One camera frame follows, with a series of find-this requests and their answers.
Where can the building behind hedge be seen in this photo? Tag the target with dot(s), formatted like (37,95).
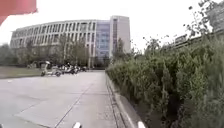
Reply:
(215,18)

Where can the grass lawn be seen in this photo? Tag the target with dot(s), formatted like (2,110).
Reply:
(16,71)

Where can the grey concrete kerb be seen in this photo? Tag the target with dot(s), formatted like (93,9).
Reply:
(125,106)

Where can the robot's own part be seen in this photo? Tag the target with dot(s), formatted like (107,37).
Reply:
(77,125)
(141,124)

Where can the row of trees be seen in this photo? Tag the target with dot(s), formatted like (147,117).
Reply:
(70,53)

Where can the red canopy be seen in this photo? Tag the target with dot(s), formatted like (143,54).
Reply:
(15,7)

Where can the curved pale multi-storey building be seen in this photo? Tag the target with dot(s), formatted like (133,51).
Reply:
(76,33)

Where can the tall green hedge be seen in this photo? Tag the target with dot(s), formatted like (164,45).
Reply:
(173,83)

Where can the grey paved plaza ground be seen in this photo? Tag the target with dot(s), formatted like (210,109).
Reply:
(66,96)

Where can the row of parked scooters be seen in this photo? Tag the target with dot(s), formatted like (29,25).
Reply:
(63,70)

